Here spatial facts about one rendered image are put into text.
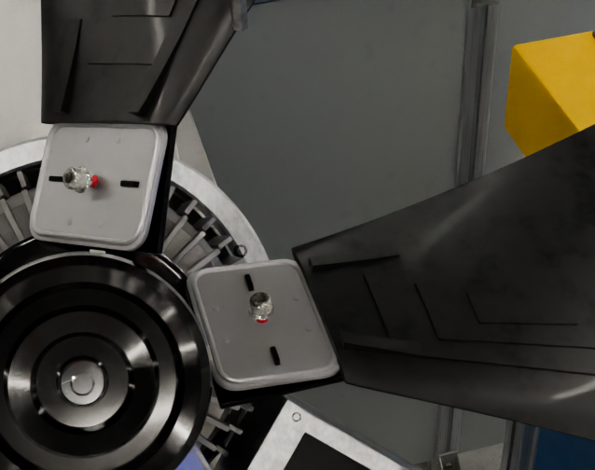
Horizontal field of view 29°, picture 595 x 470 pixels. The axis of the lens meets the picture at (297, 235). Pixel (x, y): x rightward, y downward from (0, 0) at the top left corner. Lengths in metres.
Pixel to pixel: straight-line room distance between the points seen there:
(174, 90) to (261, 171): 0.89
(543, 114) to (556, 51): 0.06
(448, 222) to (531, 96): 0.36
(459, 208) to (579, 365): 0.12
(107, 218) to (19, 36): 0.27
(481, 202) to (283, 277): 0.13
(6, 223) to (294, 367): 0.21
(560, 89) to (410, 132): 0.53
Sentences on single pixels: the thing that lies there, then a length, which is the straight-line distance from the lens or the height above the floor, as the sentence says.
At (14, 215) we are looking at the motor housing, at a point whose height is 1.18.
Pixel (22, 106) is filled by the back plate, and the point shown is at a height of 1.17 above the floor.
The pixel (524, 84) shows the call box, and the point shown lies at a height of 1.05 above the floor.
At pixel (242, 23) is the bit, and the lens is 0.50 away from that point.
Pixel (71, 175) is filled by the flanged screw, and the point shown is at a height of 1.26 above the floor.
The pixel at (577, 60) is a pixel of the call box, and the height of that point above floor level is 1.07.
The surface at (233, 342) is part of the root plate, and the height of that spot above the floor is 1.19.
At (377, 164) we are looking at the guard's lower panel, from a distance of 1.51.
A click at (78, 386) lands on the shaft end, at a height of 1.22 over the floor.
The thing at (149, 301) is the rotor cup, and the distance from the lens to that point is 0.54.
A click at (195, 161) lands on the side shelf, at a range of 1.26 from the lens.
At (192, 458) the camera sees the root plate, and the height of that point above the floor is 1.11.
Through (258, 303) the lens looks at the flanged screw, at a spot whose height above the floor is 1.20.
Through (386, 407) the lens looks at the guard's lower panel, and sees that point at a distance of 1.85.
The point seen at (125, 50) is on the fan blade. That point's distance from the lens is 0.60.
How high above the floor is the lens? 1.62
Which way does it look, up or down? 41 degrees down
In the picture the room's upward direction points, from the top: 2 degrees counter-clockwise
